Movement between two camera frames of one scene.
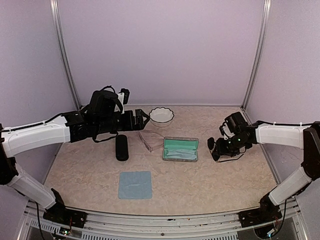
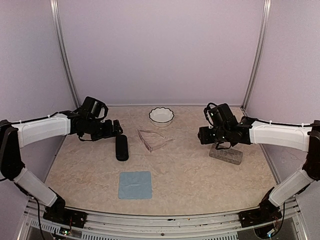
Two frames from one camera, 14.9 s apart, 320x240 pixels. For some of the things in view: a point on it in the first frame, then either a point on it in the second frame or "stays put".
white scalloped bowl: x=161 y=117 stays put
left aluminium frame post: x=60 y=41 stays put
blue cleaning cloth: x=135 y=185 stays put
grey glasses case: x=180 y=149 -> x=232 y=156
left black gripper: x=130 y=126 -> x=109 y=132
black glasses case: x=121 y=148 stays put
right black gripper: x=221 y=149 -> x=204 y=138
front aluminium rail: x=291 y=225 stays put
